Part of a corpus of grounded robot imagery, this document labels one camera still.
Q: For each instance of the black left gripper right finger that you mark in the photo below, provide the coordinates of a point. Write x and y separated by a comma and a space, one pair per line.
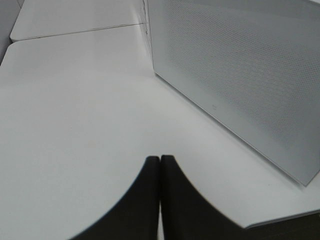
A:
186, 214

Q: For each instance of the white microwave door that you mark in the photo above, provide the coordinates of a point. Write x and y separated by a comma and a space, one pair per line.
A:
253, 65

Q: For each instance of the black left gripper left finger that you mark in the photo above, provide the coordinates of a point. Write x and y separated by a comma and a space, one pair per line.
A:
136, 215

